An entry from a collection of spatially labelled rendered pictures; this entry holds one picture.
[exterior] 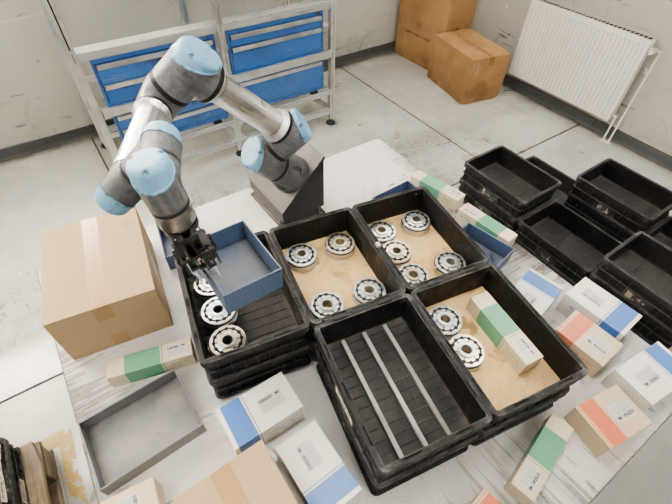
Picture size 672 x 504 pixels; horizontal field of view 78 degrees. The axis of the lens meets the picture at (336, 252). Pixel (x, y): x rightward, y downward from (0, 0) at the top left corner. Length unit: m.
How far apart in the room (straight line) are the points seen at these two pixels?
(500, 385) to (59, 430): 1.84
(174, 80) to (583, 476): 1.47
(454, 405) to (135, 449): 0.86
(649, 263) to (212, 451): 1.97
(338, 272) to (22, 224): 2.39
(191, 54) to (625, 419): 1.47
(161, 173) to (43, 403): 1.79
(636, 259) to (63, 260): 2.30
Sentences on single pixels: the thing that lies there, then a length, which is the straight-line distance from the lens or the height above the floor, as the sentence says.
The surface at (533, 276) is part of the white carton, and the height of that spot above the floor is 0.79.
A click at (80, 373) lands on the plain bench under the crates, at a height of 0.70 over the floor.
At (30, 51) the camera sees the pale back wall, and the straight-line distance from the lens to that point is 3.70.
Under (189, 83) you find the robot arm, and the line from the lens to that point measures 1.20.
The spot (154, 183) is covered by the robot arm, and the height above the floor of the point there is 1.45.
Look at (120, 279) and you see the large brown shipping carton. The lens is 1.42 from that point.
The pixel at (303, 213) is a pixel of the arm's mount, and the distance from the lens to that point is 1.70.
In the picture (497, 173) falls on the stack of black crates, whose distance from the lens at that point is 2.52.
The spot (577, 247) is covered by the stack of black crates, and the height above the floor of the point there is 0.38.
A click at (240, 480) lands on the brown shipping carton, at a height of 0.86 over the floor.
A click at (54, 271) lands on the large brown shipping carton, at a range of 1.53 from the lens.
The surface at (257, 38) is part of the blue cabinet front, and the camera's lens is 3.11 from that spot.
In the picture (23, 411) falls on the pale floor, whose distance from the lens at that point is 2.45.
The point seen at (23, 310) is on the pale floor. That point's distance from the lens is 2.80.
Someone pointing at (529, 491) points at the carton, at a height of 0.76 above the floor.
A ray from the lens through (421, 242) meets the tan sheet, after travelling 1.51.
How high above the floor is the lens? 1.90
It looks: 48 degrees down
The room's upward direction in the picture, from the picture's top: 2 degrees clockwise
